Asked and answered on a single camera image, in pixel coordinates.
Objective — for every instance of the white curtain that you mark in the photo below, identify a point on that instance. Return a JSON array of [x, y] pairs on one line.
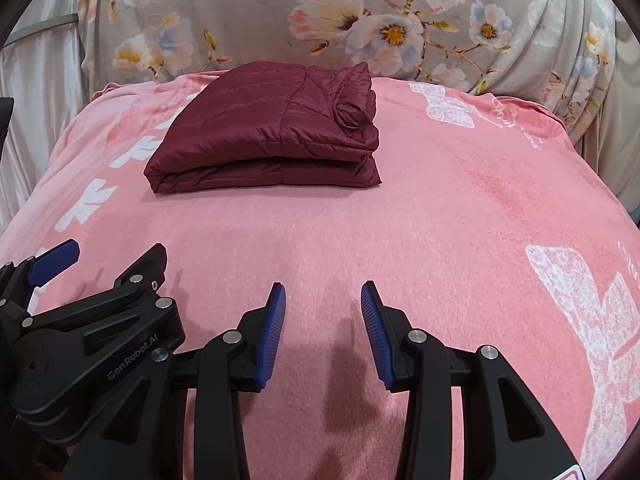
[[40, 125]]

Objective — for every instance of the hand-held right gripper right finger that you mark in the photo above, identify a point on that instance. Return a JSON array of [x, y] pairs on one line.
[[376, 340]]

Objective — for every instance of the grey floral bed cover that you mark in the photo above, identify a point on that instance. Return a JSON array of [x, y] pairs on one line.
[[240, 20]]

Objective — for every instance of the maroon quilted jacket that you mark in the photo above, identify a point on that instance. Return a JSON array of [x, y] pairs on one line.
[[260, 130]]

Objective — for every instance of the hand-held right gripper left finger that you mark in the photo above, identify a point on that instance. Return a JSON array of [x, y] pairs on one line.
[[270, 340]]

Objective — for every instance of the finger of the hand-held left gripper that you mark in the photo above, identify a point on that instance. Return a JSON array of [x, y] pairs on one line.
[[140, 305], [50, 262]]

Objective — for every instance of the grey metal bar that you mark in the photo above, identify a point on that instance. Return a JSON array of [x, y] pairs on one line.
[[45, 27]]

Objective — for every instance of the pink printed blanket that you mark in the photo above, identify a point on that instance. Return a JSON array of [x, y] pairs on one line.
[[450, 220]]

